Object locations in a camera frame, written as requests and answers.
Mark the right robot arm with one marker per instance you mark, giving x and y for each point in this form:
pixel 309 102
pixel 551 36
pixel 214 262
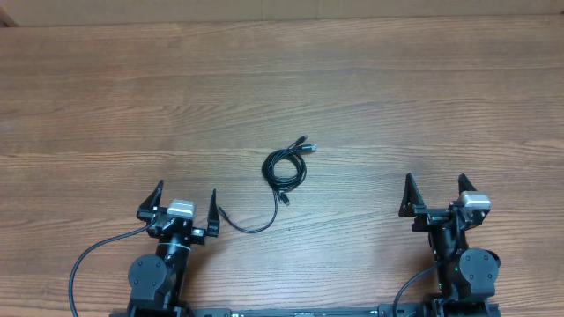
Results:
pixel 466 276

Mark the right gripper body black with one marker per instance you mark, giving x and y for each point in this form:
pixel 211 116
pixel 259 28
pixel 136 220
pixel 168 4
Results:
pixel 429 220

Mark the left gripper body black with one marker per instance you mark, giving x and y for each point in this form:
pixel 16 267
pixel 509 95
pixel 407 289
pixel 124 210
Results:
pixel 197 236

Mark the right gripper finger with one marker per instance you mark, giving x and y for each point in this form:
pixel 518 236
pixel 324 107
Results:
pixel 464 184
pixel 412 202

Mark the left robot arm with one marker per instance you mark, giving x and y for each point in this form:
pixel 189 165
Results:
pixel 156 280

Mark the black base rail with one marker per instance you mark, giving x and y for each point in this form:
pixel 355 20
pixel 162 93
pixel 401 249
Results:
pixel 383 310

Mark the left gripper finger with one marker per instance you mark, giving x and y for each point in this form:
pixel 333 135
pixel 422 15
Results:
pixel 213 220
pixel 153 199

